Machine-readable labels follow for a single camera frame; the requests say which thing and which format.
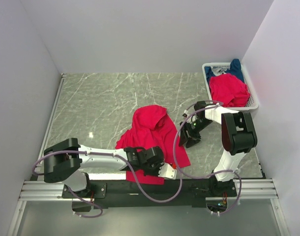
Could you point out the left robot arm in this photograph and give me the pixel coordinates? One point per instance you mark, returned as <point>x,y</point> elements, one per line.
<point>68,157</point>

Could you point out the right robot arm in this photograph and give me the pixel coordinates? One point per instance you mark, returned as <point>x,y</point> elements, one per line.
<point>238,136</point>

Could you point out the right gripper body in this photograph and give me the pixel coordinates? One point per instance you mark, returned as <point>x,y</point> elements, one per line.
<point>194,129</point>

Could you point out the white plastic laundry basket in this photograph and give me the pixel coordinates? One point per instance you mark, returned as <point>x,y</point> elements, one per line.
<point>253,102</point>

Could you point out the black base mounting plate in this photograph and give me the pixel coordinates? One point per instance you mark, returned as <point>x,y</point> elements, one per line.
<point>122,193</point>

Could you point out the blue t shirt in basket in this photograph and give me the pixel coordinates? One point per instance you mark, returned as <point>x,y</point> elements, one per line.
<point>233,69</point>

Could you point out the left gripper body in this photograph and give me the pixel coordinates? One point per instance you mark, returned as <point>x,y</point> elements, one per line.
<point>152,169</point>

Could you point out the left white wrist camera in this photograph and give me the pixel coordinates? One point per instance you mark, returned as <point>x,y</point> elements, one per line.
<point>167,171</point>

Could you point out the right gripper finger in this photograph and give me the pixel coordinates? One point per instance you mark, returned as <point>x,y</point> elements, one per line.
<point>192,140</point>
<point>183,136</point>

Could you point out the red t shirt in basket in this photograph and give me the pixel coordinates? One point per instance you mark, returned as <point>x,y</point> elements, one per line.
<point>229,90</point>

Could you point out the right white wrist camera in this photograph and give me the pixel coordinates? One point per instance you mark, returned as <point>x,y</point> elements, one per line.
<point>185,114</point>

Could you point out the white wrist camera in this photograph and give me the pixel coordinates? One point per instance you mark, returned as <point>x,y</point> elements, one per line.
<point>167,171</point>
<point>185,114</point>

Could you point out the red t shirt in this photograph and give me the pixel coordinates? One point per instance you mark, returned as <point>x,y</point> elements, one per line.
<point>152,126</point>
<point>229,90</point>

